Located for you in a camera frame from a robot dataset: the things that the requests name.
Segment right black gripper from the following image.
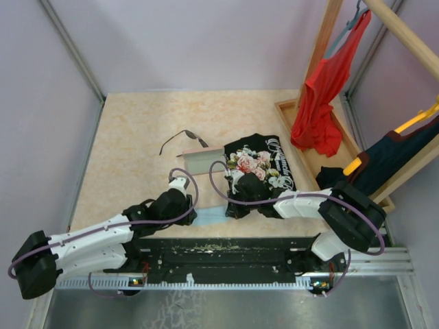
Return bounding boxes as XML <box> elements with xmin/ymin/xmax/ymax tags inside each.
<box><xmin>226</xmin><ymin>186</ymin><xmax>260</xmax><ymax>220</ymax></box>

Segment light blue cleaning cloth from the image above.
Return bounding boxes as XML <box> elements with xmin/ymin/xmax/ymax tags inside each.
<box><xmin>192</xmin><ymin>206</ymin><xmax>229</xmax><ymax>226</ymax></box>

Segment pink glasses case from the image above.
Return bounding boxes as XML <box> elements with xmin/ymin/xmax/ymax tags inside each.
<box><xmin>177</xmin><ymin>146</ymin><xmax>225</xmax><ymax>175</ymax></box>

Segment thin-framed sunglasses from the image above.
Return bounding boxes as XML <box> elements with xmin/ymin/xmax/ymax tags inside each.
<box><xmin>159</xmin><ymin>129</ymin><xmax>209</xmax><ymax>156</ymax></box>

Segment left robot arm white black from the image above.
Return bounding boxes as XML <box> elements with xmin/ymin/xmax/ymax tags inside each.
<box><xmin>8</xmin><ymin>188</ymin><xmax>199</xmax><ymax>300</ymax></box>

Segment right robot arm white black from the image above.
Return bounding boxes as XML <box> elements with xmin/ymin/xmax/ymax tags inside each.
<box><xmin>225</xmin><ymin>170</ymin><xmax>386</xmax><ymax>271</ymax></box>

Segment black floral t-shirt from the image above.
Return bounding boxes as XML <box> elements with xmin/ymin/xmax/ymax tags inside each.
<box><xmin>224</xmin><ymin>134</ymin><xmax>296</xmax><ymax>202</ymax></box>

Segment wooden clothes rack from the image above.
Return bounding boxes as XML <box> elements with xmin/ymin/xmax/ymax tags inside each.
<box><xmin>274</xmin><ymin>0</ymin><xmax>439</xmax><ymax>218</ymax></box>

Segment red tank top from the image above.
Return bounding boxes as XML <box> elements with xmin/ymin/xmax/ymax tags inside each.
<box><xmin>290</xmin><ymin>9</ymin><xmax>371</xmax><ymax>158</ymax></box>

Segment navy blue garment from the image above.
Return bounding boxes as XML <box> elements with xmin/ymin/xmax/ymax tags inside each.
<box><xmin>316</xmin><ymin>118</ymin><xmax>438</xmax><ymax>205</ymax></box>

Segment yellow clothes hanger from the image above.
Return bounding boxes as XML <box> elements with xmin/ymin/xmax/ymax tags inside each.
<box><xmin>343</xmin><ymin>97</ymin><xmax>439</xmax><ymax>176</ymax></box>

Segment grey clothes hanger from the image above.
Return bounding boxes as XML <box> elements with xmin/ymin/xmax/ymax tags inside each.
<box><xmin>323</xmin><ymin>0</ymin><xmax>368</xmax><ymax>59</ymax></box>

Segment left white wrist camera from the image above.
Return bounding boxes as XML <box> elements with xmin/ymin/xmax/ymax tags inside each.
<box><xmin>169</xmin><ymin>176</ymin><xmax>190</xmax><ymax>192</ymax></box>

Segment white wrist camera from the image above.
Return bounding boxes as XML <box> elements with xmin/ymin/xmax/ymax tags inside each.
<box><xmin>225</xmin><ymin>169</ymin><xmax>245</xmax><ymax>194</ymax></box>
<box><xmin>169</xmin><ymin>176</ymin><xmax>190</xmax><ymax>192</ymax></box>

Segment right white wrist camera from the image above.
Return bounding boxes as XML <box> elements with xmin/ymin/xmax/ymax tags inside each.
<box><xmin>225</xmin><ymin>169</ymin><xmax>245</xmax><ymax>194</ymax></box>

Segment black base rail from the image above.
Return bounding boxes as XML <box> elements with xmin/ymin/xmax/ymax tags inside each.
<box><xmin>117</xmin><ymin>237</ymin><xmax>346</xmax><ymax>284</ymax></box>

